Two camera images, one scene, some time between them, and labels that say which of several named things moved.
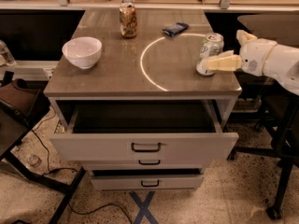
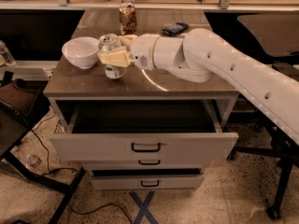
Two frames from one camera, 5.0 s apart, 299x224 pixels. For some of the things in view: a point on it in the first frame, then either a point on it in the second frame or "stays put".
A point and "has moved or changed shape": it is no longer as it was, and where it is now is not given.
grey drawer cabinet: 135,109 stays put
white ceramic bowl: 83,51 stays put
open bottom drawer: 150,179 stays put
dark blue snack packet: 175,29 stays put
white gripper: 253,58 -> 142,51
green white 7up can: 213,45 has moved or changed shape
